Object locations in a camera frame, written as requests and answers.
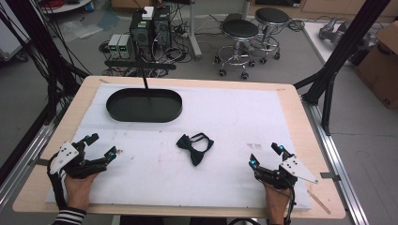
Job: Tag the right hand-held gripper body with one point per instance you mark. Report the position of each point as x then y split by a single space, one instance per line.
283 172

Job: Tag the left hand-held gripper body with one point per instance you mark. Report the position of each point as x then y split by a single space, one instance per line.
72 162

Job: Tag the black oval tray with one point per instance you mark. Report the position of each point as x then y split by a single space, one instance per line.
144 105

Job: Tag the black bow tie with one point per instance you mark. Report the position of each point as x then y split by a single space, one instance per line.
194 148

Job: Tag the person's left hand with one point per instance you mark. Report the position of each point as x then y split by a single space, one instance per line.
79 190

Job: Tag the person's right hand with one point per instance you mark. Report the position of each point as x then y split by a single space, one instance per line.
276 203

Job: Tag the wooden stick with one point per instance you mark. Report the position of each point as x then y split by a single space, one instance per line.
318 201

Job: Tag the white foam mat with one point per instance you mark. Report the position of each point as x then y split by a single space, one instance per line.
194 131

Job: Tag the black tie rack stand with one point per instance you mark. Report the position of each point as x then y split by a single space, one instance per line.
142 67

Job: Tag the grey power supply unit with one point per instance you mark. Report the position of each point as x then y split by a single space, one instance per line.
124 46
114 46

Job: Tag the black round stool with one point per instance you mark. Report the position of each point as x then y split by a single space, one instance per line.
269 29
239 47

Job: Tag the black computer tower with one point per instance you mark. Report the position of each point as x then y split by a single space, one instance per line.
162 29
140 33

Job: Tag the brown cardboard box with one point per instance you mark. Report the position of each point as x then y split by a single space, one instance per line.
380 68

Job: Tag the white box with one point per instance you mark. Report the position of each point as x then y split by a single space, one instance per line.
147 13

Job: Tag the grey table leg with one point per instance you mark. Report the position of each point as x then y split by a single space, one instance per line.
194 29

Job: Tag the aluminium table rail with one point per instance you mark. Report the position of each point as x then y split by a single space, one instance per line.
23 159
336 162

